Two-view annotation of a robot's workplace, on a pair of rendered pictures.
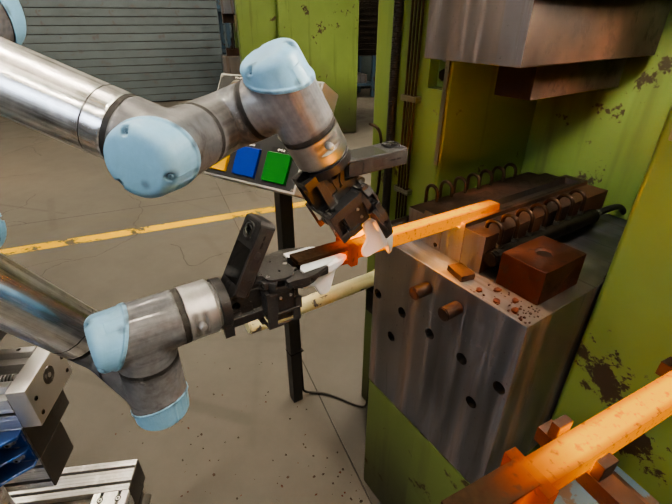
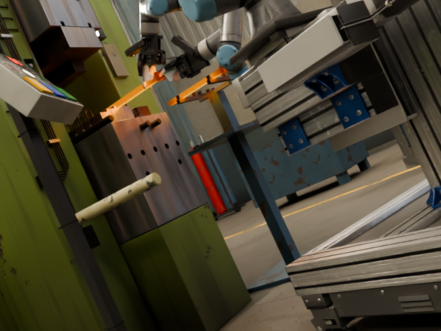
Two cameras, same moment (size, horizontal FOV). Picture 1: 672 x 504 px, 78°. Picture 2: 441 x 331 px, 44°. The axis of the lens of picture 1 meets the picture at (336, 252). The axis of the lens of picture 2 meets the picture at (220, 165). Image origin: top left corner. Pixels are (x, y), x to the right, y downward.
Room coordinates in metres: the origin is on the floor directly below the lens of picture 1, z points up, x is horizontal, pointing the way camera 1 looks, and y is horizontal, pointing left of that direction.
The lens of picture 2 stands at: (1.45, 1.93, 0.50)
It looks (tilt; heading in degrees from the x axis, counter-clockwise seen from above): 2 degrees up; 244
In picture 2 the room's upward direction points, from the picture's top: 25 degrees counter-clockwise
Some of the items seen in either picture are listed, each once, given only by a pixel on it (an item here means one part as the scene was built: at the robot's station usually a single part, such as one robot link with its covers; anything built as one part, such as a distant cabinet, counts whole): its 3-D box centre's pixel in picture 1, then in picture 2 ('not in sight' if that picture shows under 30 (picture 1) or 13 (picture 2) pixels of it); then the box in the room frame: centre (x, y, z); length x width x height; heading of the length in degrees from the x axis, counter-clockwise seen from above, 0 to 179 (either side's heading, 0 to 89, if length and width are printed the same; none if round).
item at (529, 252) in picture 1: (540, 268); (135, 118); (0.62, -0.36, 0.95); 0.12 x 0.09 x 0.07; 123
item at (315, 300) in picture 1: (318, 299); (112, 201); (0.98, 0.05, 0.62); 0.44 x 0.05 x 0.05; 123
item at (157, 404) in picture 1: (149, 380); (234, 63); (0.41, 0.26, 0.89); 0.11 x 0.08 x 0.11; 54
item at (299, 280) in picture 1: (299, 275); not in sight; (0.51, 0.05, 1.01); 0.09 x 0.05 x 0.02; 121
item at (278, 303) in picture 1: (256, 294); (191, 62); (0.49, 0.12, 0.98); 0.12 x 0.08 x 0.09; 124
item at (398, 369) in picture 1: (508, 314); (117, 188); (0.81, -0.43, 0.69); 0.56 x 0.38 x 0.45; 123
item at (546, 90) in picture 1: (563, 74); (57, 81); (0.86, -0.44, 1.24); 0.30 x 0.07 x 0.06; 123
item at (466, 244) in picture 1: (508, 210); (85, 135); (0.85, -0.39, 0.96); 0.42 x 0.20 x 0.09; 123
